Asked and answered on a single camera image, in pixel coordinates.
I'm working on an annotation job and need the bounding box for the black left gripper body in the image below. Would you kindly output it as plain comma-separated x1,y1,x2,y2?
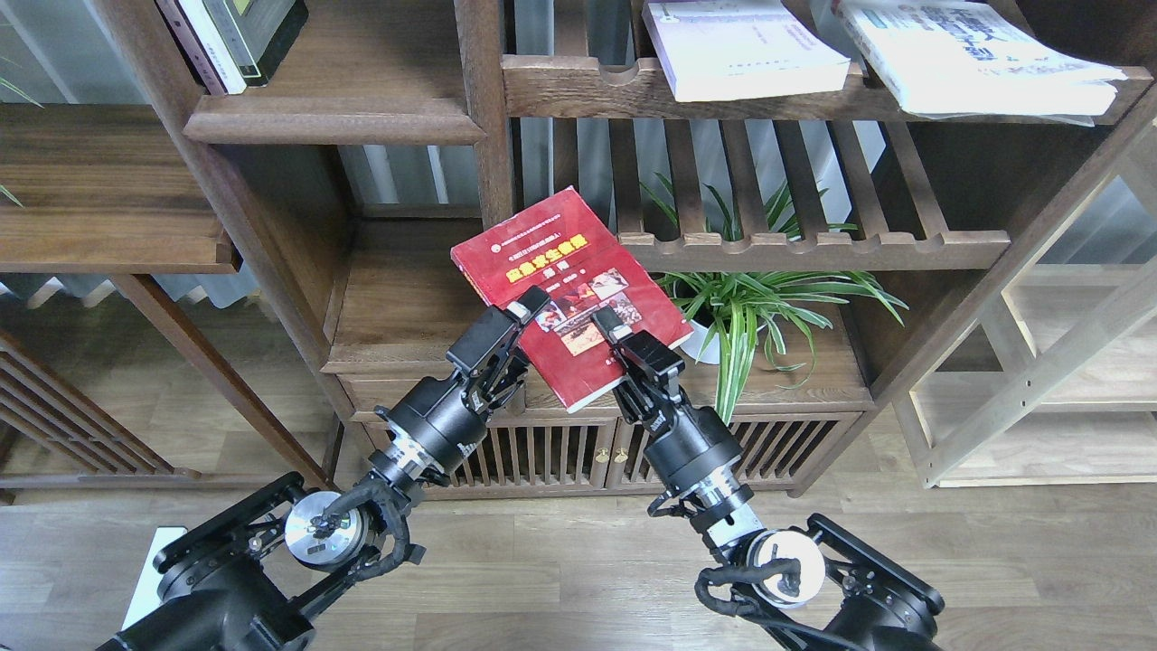
373,306,531,489

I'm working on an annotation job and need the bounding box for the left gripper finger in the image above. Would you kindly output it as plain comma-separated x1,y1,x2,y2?
504,286,550,330

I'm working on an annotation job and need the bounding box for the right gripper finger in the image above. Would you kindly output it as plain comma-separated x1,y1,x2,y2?
591,308,634,349

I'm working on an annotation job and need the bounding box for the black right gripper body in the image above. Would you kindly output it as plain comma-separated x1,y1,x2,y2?
611,331,752,528

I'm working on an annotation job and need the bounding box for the red cover book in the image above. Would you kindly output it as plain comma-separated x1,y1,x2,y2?
450,188,691,412

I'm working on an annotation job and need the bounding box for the white book Chinese title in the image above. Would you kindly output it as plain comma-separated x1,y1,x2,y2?
833,1,1125,117

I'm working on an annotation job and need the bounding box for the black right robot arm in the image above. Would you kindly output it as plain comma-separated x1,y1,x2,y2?
592,308,944,650

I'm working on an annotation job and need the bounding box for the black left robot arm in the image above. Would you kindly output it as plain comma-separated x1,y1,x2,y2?
105,286,550,650

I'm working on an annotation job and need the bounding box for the white plant pot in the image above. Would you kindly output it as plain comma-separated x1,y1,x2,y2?
679,308,720,365

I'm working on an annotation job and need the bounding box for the dark wooden bookshelf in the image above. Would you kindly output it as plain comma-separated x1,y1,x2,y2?
96,1,1154,495

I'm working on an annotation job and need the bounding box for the pale purple white book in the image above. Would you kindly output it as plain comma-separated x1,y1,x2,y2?
642,1,850,103

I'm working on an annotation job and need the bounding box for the white metal bar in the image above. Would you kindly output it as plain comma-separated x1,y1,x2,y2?
119,526,189,630

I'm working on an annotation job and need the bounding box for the dark green black book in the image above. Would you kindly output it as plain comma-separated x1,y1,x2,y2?
205,1,309,87

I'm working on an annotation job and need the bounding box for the white spine book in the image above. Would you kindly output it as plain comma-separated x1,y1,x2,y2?
178,0,248,95

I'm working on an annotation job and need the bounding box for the light wooden shelf frame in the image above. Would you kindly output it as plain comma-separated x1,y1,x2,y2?
894,120,1156,487

